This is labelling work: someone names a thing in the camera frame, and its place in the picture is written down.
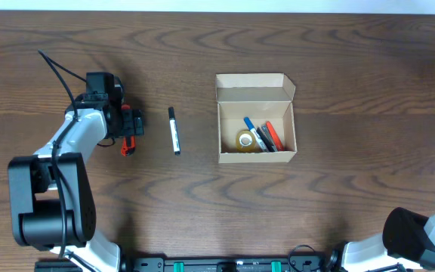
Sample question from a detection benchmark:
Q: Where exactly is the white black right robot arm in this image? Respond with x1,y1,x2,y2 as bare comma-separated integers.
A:
320,207,435,272

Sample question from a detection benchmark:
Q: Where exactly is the red utility knife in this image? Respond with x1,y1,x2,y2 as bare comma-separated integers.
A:
121,104,135,156

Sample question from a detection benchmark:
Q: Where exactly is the blue capped white marker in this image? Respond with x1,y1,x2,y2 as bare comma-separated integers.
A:
243,117,269,153

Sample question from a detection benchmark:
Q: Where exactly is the red black stapler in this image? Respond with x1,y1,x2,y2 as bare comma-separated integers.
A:
258,121,285,152

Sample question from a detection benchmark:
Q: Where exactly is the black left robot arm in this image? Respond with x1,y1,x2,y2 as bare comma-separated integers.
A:
8,97,143,271

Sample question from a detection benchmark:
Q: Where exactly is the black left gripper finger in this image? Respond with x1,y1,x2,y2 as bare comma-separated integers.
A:
133,110,144,136
121,109,134,137

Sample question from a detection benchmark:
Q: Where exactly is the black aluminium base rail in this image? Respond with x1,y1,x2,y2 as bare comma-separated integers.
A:
120,254,340,272

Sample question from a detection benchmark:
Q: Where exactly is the black capped white marker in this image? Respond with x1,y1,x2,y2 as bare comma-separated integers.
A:
168,107,181,156

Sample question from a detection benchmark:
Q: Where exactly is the yellow tape roll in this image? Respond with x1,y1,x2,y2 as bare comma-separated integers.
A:
236,130,261,153

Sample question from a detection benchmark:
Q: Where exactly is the cardboard box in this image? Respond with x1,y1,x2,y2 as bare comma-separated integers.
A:
215,73,298,163

